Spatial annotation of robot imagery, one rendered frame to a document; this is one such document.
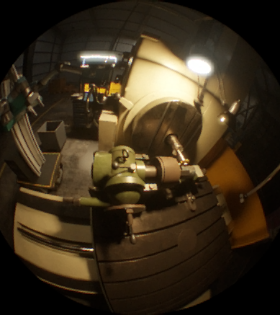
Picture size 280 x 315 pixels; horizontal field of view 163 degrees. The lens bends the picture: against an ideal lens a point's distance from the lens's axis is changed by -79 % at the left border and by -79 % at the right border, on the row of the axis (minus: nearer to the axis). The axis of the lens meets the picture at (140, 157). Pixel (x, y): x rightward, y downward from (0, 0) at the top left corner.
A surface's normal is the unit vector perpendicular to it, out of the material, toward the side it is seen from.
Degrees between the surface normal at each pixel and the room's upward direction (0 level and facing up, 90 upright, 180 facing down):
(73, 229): 0
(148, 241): 0
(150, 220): 0
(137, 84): 90
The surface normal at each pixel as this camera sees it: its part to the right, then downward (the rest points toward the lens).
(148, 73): 0.17, 0.75
